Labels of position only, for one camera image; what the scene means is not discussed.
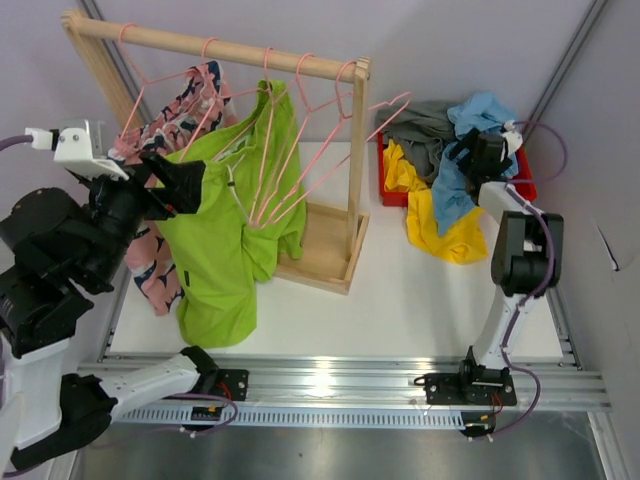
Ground pink shark print shorts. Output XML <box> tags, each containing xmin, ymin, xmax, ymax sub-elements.
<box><xmin>107</xmin><ymin>60</ymin><xmax>238</xmax><ymax>316</ymax></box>

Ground pink hanger of blue shorts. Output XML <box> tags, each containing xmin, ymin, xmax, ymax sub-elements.
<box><xmin>248</xmin><ymin>46</ymin><xmax>290</xmax><ymax>227</ymax></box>

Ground grey shorts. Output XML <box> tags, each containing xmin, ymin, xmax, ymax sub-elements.
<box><xmin>375</xmin><ymin>100</ymin><xmax>456</xmax><ymax>185</ymax></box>

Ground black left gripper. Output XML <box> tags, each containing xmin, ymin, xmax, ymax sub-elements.
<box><xmin>79</xmin><ymin>147</ymin><xmax>208</xmax><ymax>284</ymax></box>

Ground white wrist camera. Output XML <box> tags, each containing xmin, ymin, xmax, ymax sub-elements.
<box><xmin>24</xmin><ymin>120</ymin><xmax>129</xmax><ymax>181</ymax></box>
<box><xmin>500</xmin><ymin>120</ymin><xmax>524</xmax><ymax>156</ymax></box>

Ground wooden clothes rack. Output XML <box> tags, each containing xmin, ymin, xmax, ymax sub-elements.
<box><xmin>61</xmin><ymin>9</ymin><xmax>370</xmax><ymax>295</ymax></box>

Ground pink hanger of green shorts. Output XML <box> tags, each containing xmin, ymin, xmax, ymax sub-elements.
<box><xmin>179</xmin><ymin>37</ymin><xmax>274</xmax><ymax>163</ymax></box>

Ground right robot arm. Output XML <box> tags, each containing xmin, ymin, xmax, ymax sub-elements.
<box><xmin>445</xmin><ymin>127</ymin><xmax>564</xmax><ymax>406</ymax></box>

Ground aluminium mounting rail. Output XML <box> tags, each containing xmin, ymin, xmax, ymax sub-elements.
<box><xmin>74</xmin><ymin>354</ymin><xmax>614</xmax><ymax>414</ymax></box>

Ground red plastic tray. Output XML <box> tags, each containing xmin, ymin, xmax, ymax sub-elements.
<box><xmin>376</xmin><ymin>133</ymin><xmax>537</xmax><ymax>208</ymax></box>

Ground light blue shorts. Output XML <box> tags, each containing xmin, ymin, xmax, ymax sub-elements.
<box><xmin>431</xmin><ymin>91</ymin><xmax>517</xmax><ymax>237</ymax></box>

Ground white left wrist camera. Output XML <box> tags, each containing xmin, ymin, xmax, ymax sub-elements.
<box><xmin>24</xmin><ymin>120</ymin><xmax>129</xmax><ymax>181</ymax></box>

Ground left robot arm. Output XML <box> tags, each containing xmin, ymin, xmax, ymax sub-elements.
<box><xmin>1</xmin><ymin>152</ymin><xmax>239</xmax><ymax>476</ymax></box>

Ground yellow shorts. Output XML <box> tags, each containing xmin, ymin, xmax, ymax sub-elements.
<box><xmin>383</xmin><ymin>139</ymin><xmax>489</xmax><ymax>265</ymax></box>

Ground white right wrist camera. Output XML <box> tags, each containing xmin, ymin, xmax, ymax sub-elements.
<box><xmin>500</xmin><ymin>120</ymin><xmax>524</xmax><ymax>156</ymax></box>

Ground lime green shorts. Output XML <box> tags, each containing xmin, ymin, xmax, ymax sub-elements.
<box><xmin>158</xmin><ymin>81</ymin><xmax>307</xmax><ymax>349</ymax></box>

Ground slotted cable duct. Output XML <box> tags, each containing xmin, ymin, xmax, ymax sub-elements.
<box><xmin>120</xmin><ymin>404</ymin><xmax>465</xmax><ymax>430</ymax></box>

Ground pink hanger of grey shorts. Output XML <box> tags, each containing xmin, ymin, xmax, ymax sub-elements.
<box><xmin>250</xmin><ymin>53</ymin><xmax>356</xmax><ymax>229</ymax></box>

